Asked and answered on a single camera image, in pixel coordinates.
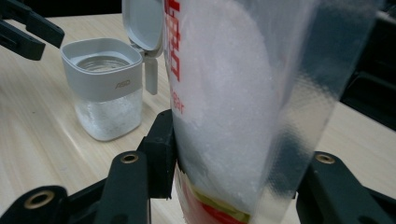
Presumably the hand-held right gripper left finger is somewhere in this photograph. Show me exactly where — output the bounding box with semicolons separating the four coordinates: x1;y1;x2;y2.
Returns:
92;109;178;224

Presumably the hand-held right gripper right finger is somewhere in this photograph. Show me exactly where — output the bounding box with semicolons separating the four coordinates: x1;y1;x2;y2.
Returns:
295;151;396;224

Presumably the glass jar with grey lid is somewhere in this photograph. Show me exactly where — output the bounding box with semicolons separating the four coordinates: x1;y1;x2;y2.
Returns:
60;0;166;143

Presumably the clear plastic bag of sugar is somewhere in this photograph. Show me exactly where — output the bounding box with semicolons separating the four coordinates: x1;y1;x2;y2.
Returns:
163;0;386;224

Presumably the dark furniture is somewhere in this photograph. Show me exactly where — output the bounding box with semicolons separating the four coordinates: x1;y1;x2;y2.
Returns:
339;8;396;132

